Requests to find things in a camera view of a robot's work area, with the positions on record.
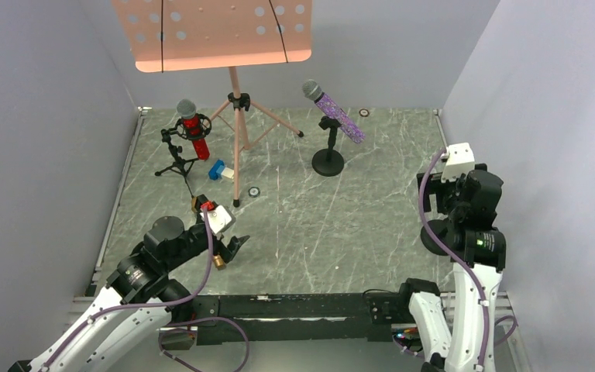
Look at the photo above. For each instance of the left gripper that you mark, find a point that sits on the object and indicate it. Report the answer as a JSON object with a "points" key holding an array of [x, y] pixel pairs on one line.
{"points": [[220, 246]]}

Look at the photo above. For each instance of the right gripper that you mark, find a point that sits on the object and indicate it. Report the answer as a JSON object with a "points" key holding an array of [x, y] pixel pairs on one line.
{"points": [[448, 195]]}

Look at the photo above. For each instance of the gold microphone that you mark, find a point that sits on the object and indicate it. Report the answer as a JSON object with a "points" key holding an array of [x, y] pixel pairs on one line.
{"points": [[217, 260]]}

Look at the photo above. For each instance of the black tripod shock-mount stand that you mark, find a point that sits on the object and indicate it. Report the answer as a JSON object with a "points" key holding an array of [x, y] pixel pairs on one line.
{"points": [[180, 165]]}

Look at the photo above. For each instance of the black round-base mic stand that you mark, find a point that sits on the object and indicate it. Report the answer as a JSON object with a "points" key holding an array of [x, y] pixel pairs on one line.
{"points": [[328, 162]]}

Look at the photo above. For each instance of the red glitter microphone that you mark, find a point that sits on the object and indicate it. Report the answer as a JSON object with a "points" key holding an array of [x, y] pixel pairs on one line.
{"points": [[196, 127]]}

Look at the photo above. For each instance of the purple glitter microphone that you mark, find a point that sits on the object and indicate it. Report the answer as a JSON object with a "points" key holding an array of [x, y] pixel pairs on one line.
{"points": [[313, 92]]}

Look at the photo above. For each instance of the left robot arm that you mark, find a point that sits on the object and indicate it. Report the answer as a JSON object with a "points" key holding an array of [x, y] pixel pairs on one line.
{"points": [[139, 296]]}

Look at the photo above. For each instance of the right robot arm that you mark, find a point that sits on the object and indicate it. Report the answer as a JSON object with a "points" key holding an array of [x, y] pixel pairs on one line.
{"points": [[477, 250]]}

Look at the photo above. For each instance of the pink music stand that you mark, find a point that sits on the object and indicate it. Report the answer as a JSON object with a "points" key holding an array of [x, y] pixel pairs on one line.
{"points": [[166, 36]]}

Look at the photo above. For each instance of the blue poker chip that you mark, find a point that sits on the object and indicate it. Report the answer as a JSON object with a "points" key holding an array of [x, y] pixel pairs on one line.
{"points": [[253, 192]]}

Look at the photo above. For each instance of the blue toy block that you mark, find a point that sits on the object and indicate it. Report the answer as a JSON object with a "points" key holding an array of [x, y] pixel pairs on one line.
{"points": [[216, 170]]}

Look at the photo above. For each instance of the cream toy block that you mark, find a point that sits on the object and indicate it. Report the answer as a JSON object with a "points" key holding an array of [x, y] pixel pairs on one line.
{"points": [[227, 173]]}

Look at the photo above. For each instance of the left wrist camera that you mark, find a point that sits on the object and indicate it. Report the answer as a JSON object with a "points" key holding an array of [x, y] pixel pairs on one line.
{"points": [[220, 219]]}

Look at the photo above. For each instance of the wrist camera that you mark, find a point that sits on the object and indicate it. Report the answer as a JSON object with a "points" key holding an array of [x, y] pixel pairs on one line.
{"points": [[459, 161], [220, 219]]}

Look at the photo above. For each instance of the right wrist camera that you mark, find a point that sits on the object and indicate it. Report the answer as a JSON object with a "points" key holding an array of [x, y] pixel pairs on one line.
{"points": [[459, 161]]}

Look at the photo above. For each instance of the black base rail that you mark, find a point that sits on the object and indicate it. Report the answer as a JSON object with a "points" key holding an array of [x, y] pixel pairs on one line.
{"points": [[372, 315]]}

